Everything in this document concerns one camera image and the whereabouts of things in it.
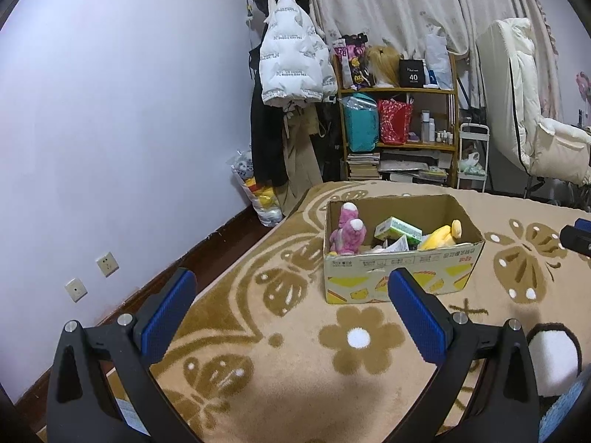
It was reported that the white plastic bag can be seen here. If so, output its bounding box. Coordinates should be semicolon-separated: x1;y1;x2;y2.
425;32;456;90

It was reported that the stack of books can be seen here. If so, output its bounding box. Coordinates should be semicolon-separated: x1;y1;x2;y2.
346;151;382;182

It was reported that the black cardboard box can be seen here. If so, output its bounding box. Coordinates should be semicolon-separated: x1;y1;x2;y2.
398;58;427;89

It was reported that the beige coat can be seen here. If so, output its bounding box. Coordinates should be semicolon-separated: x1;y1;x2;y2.
277;102;324;216

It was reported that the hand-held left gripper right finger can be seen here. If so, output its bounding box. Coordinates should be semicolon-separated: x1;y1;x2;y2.
388;268;541;443

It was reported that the red patterned bag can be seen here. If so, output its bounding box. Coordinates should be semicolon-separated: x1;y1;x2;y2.
376;98;414;145

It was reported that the round-hole wall socket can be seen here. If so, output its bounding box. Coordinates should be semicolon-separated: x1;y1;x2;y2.
64;278;89;303

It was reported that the white puffer jacket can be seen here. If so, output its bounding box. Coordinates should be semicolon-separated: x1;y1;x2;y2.
259;0;338;107

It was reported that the pile of magazines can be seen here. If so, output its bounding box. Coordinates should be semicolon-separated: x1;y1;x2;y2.
379;150;451;186

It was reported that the pink wall sticker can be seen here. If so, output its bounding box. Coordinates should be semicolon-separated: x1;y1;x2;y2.
575;71;591;119

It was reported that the white metal cart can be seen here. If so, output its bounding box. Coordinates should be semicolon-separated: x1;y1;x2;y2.
457;122;491;193

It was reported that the black hanging garment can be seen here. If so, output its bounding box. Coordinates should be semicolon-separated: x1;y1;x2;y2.
309;100;345;183

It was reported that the pink plush toy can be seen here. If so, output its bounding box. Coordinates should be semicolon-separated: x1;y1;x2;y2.
329;202;368;256

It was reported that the yellow plush toy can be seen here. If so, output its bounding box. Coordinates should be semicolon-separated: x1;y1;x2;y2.
418;219;464;251

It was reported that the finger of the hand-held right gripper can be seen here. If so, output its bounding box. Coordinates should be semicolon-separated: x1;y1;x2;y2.
558;218;591;257

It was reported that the brown white plush slipper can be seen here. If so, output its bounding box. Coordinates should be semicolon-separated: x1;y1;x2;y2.
526;323;584;398

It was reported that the colourful toy packet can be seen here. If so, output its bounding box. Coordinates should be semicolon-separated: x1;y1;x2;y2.
332;33;372;91

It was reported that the plastic bag of toys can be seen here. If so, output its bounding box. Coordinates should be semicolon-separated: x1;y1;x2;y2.
228;148;285;228

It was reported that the green white soft item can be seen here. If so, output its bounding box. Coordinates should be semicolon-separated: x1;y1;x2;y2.
458;152;488;177

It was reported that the wooden shelf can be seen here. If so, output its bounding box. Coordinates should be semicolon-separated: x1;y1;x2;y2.
335;51;463;190

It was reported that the floral curtain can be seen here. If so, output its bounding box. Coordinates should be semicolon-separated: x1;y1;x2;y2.
295;0;570;121

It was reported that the blue cloth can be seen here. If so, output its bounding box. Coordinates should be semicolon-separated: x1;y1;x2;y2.
539;376;591;443

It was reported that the printed cardboard box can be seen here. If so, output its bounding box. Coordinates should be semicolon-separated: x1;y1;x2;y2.
323;194;486;305

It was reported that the slotted wall socket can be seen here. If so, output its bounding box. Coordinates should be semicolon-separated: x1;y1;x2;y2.
95;251;120;278

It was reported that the white cushioned chair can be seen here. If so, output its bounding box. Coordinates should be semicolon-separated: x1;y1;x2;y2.
475;17;591;186

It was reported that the green tissue box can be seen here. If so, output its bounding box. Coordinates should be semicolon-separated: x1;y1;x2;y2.
374;216;424;245

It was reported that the white wipes packet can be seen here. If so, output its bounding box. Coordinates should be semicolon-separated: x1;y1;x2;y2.
381;234;411;254

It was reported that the blond wig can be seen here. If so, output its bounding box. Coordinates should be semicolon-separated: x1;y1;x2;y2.
366;45;402;88

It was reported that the teal bag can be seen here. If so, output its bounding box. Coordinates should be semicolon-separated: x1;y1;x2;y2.
342;92;380;153

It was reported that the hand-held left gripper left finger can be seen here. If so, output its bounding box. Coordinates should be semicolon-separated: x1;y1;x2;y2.
46;268;204;443

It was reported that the black coat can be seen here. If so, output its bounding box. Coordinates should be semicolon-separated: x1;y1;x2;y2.
249;46;290;188

